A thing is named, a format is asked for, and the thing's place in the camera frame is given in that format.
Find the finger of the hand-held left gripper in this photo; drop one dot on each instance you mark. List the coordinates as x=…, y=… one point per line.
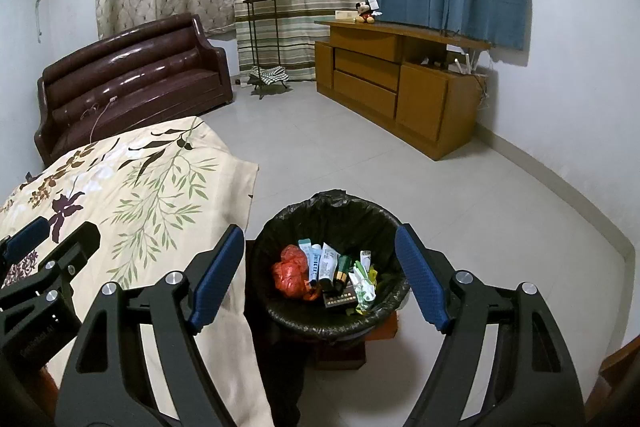
x=25, y=238
x=75, y=249

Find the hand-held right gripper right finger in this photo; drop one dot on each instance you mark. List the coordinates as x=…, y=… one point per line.
x=420, y=279

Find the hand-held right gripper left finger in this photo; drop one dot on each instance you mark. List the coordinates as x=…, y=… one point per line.
x=217, y=277

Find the white wrapper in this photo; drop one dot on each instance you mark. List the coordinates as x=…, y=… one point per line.
x=364, y=287

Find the yellow wrapper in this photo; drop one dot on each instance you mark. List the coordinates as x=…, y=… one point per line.
x=361, y=308

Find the red plastic bag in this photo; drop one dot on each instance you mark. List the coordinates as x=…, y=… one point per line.
x=290, y=272

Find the dark cigarette box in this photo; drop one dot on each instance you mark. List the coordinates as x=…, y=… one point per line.
x=340, y=300

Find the black and white tube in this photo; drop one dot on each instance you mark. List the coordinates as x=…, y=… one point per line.
x=330, y=264

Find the white green tube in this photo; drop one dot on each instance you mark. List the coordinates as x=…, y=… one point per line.
x=310, y=257

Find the orange snack wrapper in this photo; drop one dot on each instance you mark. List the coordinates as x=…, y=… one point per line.
x=312, y=296

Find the black-lined trash bin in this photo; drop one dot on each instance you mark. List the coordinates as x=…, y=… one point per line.
x=330, y=217

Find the floral beige blanket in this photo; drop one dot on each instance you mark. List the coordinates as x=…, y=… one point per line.
x=165, y=207

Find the red wooden stool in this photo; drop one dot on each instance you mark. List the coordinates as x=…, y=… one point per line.
x=345, y=349

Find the wooden cabinet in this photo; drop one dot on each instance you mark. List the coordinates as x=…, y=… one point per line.
x=420, y=107

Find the brown leather sofa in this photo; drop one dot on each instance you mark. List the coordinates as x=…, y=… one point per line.
x=135, y=72

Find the checked cloth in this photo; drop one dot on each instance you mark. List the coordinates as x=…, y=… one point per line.
x=270, y=75

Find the white router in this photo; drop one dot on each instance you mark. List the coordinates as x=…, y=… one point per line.
x=465, y=66

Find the mouse plush toy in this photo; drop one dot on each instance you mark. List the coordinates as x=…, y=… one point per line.
x=365, y=13

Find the tissue box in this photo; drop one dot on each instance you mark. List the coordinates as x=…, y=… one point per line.
x=346, y=16

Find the black metal plant stand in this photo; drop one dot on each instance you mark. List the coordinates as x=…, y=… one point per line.
x=260, y=1

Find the white card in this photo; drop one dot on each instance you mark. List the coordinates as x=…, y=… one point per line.
x=374, y=3

